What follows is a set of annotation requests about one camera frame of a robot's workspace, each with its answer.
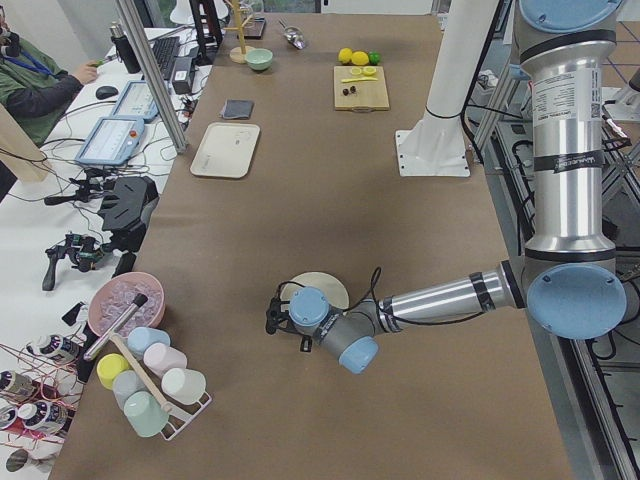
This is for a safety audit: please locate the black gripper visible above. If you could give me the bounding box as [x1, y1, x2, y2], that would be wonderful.
[265, 296, 308, 351]

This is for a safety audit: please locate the cream round plate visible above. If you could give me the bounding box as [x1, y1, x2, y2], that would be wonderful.
[280, 271, 350, 309]

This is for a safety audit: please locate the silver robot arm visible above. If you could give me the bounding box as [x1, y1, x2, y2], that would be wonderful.
[265, 1, 627, 374]

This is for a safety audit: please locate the cream rabbit tray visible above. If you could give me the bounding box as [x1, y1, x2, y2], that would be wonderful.
[190, 122, 260, 179]

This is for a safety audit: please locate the white plastic cup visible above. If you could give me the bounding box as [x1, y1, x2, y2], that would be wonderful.
[161, 368, 206, 405]

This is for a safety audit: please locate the pink plastic cup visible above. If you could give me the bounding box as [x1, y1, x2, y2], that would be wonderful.
[143, 342, 188, 377]

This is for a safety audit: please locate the metal scoop with black tip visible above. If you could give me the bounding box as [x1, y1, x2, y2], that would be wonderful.
[83, 293, 148, 362]

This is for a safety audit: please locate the blue plastic cup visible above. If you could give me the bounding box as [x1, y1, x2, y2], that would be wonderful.
[127, 327, 171, 360]

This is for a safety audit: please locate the mint plastic cup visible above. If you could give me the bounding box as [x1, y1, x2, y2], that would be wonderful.
[123, 391, 169, 438]

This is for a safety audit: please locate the grey plastic cup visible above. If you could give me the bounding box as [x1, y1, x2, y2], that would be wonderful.
[112, 370, 147, 410]

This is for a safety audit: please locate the pink bowl of ice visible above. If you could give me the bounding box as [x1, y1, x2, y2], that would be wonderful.
[88, 272, 165, 337]

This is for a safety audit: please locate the yellow plastic cup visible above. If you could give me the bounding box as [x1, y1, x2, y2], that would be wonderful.
[97, 353, 130, 390]

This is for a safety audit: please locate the black perforated stand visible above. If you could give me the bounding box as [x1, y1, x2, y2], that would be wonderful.
[98, 176, 159, 252]

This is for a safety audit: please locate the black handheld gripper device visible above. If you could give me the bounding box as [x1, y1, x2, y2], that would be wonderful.
[42, 232, 113, 291]

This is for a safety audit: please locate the grey folded cloth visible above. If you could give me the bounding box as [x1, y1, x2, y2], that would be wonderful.
[220, 99, 254, 120]

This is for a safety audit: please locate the bamboo cutting board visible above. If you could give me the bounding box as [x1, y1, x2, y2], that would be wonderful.
[333, 66, 390, 111]

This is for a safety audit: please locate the near blue teach pendant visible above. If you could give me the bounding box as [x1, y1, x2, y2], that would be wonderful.
[75, 116, 145, 166]

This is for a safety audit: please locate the blue teach pendant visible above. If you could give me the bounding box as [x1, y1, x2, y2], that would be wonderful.
[111, 80, 159, 123]
[75, 116, 145, 166]

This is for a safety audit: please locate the yellow plastic knife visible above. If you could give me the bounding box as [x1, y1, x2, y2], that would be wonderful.
[340, 76, 378, 84]

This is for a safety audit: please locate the far blue teach pendant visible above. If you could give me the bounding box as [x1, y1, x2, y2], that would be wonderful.
[111, 80, 159, 123]

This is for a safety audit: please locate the mint green bowl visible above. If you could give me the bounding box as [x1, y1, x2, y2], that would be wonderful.
[245, 48, 274, 72]

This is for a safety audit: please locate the wooden mug tree stand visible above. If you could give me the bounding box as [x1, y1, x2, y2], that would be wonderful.
[225, 0, 254, 64]

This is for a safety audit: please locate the lower whole lemon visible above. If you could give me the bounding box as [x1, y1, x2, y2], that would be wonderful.
[338, 48, 353, 65]

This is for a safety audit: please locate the whole lemon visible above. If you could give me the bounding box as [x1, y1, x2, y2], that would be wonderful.
[338, 48, 353, 65]
[350, 51, 370, 67]

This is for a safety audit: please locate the upper whole lemon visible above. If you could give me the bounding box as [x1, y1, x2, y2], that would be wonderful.
[350, 51, 370, 67]

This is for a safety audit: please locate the green lime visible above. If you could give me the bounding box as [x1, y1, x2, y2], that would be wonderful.
[368, 51, 381, 65]

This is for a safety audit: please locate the metal ice scoop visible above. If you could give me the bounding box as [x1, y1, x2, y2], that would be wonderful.
[278, 18, 308, 50]

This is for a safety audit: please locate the black computer mouse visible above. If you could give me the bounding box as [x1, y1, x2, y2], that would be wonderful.
[95, 85, 119, 100]

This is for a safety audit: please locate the black keyboard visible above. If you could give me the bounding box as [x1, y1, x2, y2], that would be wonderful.
[152, 36, 180, 81]

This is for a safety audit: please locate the black water bottle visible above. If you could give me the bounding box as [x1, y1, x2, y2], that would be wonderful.
[109, 22, 141, 74]

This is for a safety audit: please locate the seated person green vest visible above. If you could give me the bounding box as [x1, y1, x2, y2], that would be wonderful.
[1, 15, 98, 146]

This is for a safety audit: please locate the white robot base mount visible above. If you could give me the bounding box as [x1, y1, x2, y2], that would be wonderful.
[396, 0, 500, 178]

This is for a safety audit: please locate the aluminium frame post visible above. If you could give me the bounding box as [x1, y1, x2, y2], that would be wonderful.
[115, 0, 187, 154]

